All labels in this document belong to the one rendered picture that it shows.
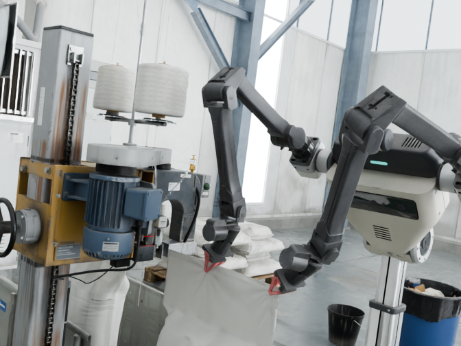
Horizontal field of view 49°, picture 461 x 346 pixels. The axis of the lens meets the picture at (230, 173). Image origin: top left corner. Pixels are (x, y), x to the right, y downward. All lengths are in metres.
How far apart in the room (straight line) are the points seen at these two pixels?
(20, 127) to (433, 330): 3.49
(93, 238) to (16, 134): 3.07
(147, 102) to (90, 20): 4.86
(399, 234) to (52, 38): 1.30
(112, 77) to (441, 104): 8.52
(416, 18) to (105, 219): 9.39
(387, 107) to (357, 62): 9.30
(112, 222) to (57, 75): 0.48
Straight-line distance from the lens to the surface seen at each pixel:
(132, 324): 2.61
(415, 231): 1.78
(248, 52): 7.84
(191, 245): 1.99
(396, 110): 1.22
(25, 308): 1.78
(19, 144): 4.55
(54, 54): 1.67
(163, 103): 1.57
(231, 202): 1.59
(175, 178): 1.87
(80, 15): 6.35
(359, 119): 1.21
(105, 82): 1.80
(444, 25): 10.24
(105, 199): 1.50
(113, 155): 1.46
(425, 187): 1.68
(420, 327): 3.65
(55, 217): 1.63
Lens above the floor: 1.47
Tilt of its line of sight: 4 degrees down
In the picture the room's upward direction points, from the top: 7 degrees clockwise
